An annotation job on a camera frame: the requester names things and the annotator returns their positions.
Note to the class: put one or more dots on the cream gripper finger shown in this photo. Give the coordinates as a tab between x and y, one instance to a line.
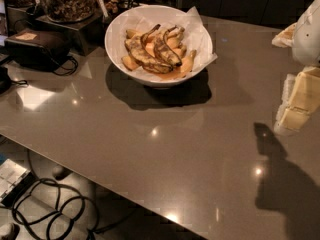
285	37
300	99

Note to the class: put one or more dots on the white ceramic bowl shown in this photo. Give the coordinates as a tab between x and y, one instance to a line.
115	48

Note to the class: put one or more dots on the glass jar of nuts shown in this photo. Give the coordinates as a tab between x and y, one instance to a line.
68	11

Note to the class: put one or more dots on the white box on floor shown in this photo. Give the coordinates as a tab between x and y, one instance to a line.
12	179

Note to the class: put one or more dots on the yellow banana bunch underneath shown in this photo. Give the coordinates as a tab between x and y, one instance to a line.
175	42

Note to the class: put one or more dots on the spotted brown banana front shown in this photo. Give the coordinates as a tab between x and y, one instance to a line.
137	50

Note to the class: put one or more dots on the spotted brown banana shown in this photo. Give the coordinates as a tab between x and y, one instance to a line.
137	50
163	51

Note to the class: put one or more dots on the black pouch with label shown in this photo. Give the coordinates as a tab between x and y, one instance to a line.
43	51

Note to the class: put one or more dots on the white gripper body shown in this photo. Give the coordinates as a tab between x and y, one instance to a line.
308	34

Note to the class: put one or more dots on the dark metal stand box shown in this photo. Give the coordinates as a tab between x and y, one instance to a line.
84	36

